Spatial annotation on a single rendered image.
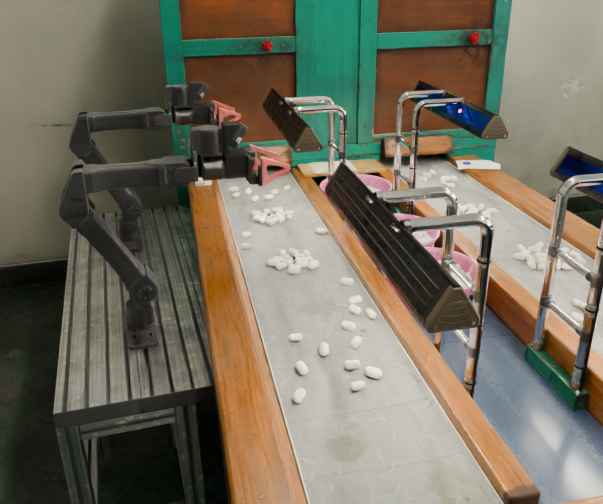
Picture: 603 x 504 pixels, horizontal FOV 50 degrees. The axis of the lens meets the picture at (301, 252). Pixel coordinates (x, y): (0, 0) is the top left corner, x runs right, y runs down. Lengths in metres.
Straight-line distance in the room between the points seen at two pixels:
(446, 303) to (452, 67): 1.93
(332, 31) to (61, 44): 1.35
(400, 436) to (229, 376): 0.36
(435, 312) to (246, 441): 0.43
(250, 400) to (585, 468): 0.63
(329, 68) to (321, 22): 0.17
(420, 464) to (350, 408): 0.19
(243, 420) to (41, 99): 2.42
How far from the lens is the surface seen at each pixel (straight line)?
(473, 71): 2.80
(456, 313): 0.93
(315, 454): 1.17
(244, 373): 1.32
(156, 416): 1.49
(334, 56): 2.59
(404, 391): 1.32
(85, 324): 1.77
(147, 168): 1.51
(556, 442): 1.37
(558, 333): 1.54
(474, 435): 1.20
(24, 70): 3.34
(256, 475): 1.10
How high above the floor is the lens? 1.52
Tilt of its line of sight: 24 degrees down
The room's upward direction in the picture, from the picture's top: 1 degrees counter-clockwise
